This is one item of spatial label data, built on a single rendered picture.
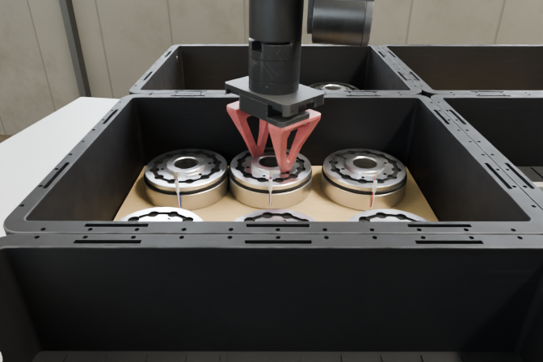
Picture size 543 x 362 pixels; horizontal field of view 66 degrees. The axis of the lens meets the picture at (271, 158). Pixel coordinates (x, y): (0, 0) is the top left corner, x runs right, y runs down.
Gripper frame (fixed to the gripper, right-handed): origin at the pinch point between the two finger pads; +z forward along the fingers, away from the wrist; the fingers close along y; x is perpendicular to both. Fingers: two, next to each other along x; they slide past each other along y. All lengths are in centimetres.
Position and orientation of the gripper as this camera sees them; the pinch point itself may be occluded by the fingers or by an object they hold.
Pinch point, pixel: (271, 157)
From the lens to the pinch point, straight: 51.9
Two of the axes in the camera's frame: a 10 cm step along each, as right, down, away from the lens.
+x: -7.2, 3.1, -6.3
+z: -0.3, 8.9, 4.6
